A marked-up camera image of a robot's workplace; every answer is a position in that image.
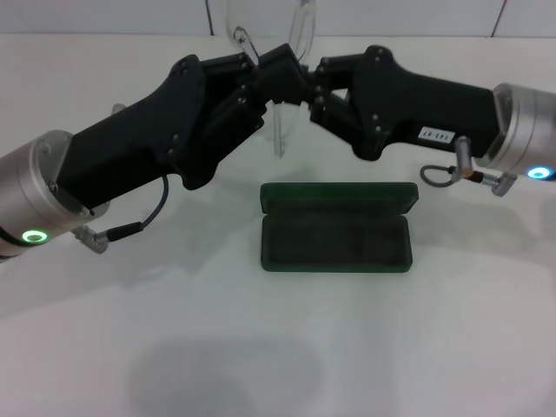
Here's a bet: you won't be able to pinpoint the right gripper cable with plugs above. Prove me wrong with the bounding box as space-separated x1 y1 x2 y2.
419 135 519 198

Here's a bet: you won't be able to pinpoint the clear plastic glasses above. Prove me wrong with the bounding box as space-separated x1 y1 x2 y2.
223 0 318 160

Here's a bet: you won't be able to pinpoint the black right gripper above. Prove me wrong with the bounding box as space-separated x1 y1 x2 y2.
306 44 501 161

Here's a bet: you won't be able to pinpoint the green glasses case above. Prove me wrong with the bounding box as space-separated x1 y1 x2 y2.
259 181 420 274

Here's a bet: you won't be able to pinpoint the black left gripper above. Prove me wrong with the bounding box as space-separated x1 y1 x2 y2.
55 54 221 190

